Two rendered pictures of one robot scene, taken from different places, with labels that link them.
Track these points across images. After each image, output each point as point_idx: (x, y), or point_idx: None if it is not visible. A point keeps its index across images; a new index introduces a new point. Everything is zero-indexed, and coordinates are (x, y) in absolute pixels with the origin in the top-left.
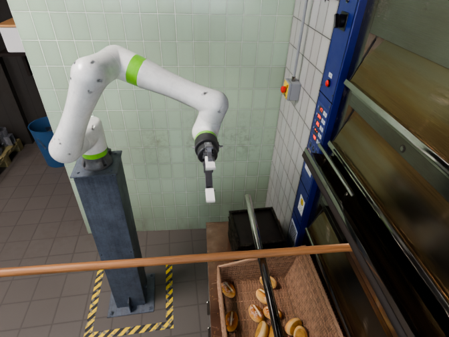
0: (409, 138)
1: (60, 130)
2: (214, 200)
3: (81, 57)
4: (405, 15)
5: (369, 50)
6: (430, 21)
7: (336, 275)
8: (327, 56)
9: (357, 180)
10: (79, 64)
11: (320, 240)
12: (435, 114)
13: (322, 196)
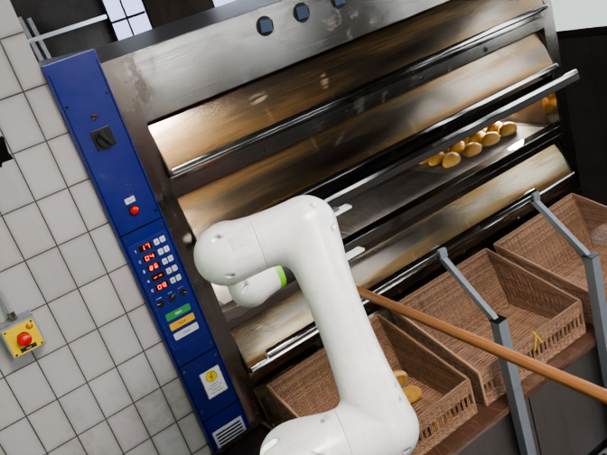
0: (281, 125)
1: (380, 350)
2: (359, 246)
3: (297, 202)
4: (182, 81)
5: (154, 137)
6: (211, 69)
7: (312, 317)
8: (79, 207)
9: (268, 208)
10: (317, 198)
11: (270, 343)
12: (267, 106)
13: (226, 317)
